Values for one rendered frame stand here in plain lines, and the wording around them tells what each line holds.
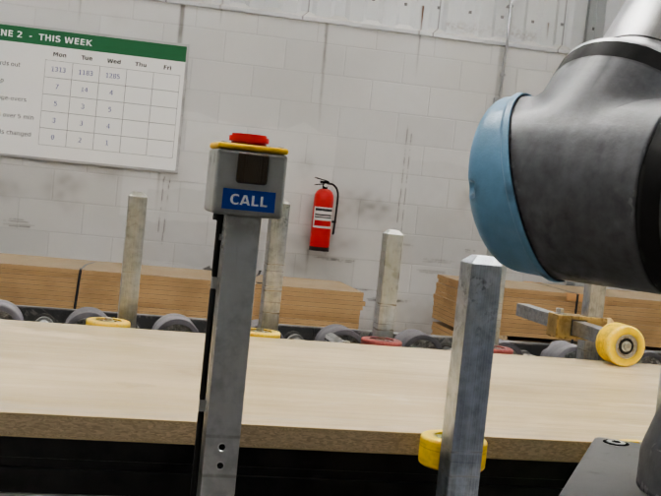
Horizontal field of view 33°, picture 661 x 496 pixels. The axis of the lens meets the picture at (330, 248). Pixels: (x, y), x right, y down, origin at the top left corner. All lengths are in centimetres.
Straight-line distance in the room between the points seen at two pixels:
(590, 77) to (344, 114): 779
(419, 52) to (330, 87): 73
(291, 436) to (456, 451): 24
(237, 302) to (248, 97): 727
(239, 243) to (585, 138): 53
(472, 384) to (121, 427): 41
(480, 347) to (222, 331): 27
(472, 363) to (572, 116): 55
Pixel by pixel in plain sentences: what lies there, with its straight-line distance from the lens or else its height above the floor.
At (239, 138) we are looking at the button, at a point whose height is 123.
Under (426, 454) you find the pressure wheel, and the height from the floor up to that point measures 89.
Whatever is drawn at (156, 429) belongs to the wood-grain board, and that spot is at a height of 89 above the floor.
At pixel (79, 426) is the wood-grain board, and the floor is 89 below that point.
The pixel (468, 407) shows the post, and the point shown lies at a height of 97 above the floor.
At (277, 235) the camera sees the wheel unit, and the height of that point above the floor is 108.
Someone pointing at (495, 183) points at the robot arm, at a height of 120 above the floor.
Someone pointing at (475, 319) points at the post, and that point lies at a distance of 119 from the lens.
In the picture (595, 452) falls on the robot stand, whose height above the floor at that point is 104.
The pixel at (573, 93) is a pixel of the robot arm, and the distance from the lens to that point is 70.
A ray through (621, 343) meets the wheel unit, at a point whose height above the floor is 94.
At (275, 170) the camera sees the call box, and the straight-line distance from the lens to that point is 111.
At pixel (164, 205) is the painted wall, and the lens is 832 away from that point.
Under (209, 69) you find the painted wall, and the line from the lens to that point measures 837.
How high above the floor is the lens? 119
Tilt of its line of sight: 3 degrees down
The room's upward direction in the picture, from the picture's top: 6 degrees clockwise
